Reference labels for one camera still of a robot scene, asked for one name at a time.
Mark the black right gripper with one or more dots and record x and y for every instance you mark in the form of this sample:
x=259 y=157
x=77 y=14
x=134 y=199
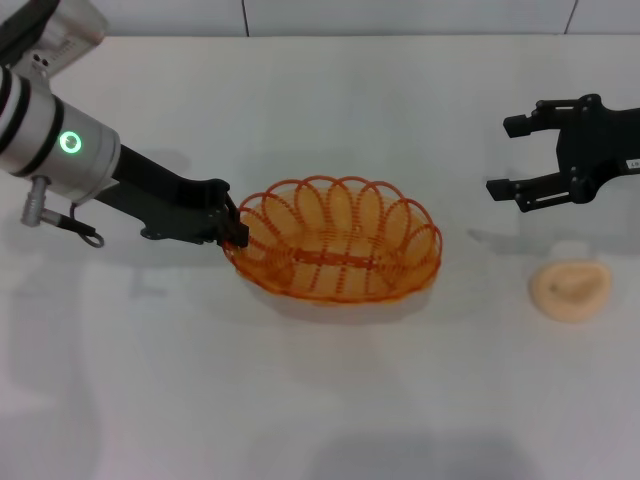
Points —
x=600 y=145

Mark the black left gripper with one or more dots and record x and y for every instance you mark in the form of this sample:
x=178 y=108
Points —
x=160 y=200

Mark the orange woven plastic basket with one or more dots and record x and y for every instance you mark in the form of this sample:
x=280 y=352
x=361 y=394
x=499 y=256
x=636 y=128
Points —
x=345 y=260

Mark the pale round bread bun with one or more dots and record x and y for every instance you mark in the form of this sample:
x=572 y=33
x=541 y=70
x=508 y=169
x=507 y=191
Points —
x=570 y=292

